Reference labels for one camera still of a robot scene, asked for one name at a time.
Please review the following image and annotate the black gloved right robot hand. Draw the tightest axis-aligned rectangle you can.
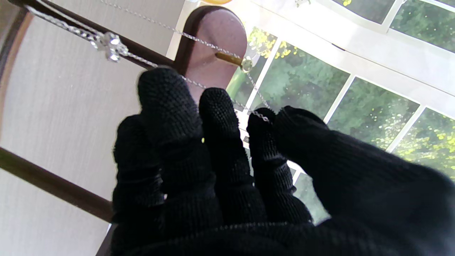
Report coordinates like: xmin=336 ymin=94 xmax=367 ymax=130
xmin=110 ymin=66 xmax=455 ymax=256

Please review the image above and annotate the dark wooden necklace stand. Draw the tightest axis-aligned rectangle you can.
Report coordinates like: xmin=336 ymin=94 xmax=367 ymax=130
xmin=0 ymin=0 xmax=248 ymax=256

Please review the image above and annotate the printed sunroom backdrop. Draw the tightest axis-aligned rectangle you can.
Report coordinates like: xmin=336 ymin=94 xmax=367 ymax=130
xmin=165 ymin=0 xmax=455 ymax=224

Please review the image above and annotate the silver chain necklace with pendant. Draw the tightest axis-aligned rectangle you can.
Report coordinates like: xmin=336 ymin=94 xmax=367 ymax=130
xmin=27 ymin=0 xmax=274 ymax=123

